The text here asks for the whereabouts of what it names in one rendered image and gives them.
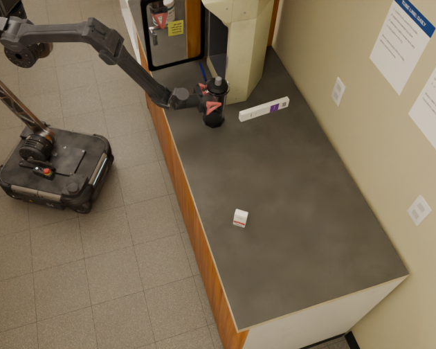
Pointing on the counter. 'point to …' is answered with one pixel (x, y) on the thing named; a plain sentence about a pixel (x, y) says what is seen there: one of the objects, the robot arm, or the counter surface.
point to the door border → (149, 39)
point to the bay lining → (217, 36)
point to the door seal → (149, 41)
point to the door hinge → (207, 32)
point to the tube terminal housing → (246, 47)
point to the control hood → (220, 8)
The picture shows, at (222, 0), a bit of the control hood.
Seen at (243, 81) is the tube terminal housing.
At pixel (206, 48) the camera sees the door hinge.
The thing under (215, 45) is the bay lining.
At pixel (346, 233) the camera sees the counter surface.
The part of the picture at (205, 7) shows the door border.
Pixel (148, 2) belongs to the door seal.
